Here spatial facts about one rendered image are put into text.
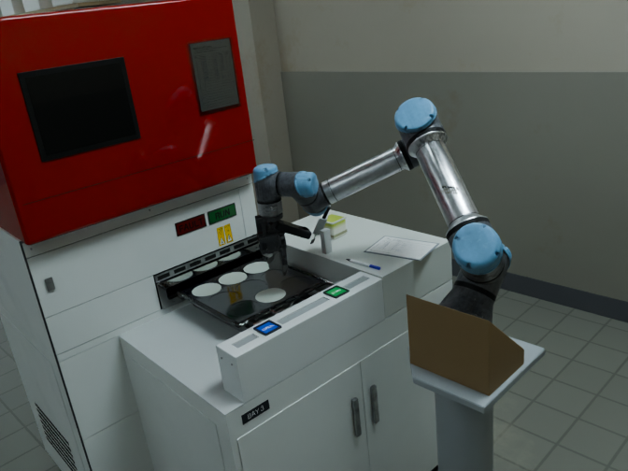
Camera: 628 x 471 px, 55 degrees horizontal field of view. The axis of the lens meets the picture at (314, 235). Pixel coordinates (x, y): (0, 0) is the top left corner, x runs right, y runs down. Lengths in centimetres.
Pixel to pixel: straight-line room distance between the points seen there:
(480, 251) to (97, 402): 133
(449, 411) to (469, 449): 13
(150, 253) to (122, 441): 66
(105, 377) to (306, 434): 71
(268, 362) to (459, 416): 54
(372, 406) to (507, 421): 96
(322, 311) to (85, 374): 83
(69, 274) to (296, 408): 80
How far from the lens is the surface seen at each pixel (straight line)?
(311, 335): 171
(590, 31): 331
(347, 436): 199
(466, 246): 153
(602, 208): 344
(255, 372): 162
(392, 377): 205
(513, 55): 348
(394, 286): 192
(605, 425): 290
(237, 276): 215
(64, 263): 197
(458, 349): 158
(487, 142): 363
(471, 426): 179
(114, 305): 207
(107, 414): 221
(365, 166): 185
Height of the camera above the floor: 177
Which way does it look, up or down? 21 degrees down
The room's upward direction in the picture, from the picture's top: 7 degrees counter-clockwise
